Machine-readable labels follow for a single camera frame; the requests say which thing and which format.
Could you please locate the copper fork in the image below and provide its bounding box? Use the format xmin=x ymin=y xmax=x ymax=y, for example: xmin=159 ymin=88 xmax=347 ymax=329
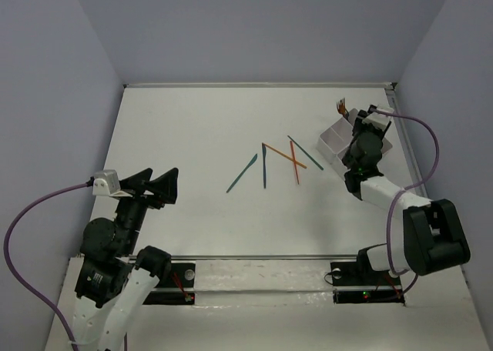
xmin=336 ymin=98 xmax=349 ymax=121

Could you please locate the red orange chopstick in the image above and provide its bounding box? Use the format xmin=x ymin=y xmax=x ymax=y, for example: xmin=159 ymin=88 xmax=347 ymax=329
xmin=290 ymin=140 xmax=300 ymax=185

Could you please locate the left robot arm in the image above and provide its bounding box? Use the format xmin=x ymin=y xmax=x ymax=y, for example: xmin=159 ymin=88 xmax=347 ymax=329
xmin=72 ymin=168 xmax=179 ymax=350

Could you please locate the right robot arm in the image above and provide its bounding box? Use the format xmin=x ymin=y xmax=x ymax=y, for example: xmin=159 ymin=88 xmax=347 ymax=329
xmin=342 ymin=105 xmax=471 ymax=283

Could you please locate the white divided utensil container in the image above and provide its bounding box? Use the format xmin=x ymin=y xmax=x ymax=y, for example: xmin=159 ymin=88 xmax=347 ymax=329
xmin=316 ymin=109 xmax=393 ymax=179

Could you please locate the teal chopstick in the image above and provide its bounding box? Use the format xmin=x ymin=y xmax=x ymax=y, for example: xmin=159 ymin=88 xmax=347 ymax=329
xmin=287 ymin=135 xmax=324 ymax=171

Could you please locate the orange yellow chopstick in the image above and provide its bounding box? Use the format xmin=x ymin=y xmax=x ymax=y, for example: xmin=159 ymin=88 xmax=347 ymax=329
xmin=264 ymin=142 xmax=307 ymax=169

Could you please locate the teal plastic knife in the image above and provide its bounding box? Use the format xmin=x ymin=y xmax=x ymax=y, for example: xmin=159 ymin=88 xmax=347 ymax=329
xmin=226 ymin=153 xmax=258 ymax=194

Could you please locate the dark blue plastic knife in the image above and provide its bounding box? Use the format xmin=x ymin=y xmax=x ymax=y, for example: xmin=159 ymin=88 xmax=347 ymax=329
xmin=261 ymin=143 xmax=267 ymax=189

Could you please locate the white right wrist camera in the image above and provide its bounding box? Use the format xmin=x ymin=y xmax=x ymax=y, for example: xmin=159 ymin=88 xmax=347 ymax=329
xmin=362 ymin=105 xmax=394 ymax=131

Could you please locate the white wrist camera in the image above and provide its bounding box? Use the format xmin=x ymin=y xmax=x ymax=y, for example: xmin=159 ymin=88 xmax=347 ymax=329
xmin=92 ymin=169 xmax=120 ymax=196
xmin=362 ymin=105 xmax=394 ymax=131

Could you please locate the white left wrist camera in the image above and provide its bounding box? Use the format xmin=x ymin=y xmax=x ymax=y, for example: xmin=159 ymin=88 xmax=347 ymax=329
xmin=92 ymin=169 xmax=120 ymax=196

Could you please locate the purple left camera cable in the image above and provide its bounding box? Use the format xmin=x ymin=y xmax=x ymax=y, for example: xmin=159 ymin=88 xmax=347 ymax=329
xmin=3 ymin=179 xmax=93 ymax=348

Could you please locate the purple camera cable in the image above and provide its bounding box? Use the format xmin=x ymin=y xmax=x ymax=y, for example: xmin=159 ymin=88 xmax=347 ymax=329
xmin=3 ymin=179 xmax=93 ymax=348
xmin=379 ymin=110 xmax=441 ymax=300

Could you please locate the aluminium table rail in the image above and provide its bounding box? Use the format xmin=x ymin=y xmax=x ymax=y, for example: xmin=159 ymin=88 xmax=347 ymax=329
xmin=173 ymin=254 xmax=357 ymax=261

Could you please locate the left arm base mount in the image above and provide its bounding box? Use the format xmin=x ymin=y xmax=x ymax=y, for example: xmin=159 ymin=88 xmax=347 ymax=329
xmin=143 ymin=262 xmax=196 ymax=306

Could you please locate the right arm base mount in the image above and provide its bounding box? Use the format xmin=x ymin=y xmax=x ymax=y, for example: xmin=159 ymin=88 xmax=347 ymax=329
xmin=324 ymin=261 xmax=405 ymax=304

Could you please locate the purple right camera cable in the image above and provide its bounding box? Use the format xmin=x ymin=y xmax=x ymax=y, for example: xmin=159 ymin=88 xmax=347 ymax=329
xmin=379 ymin=110 xmax=441 ymax=300

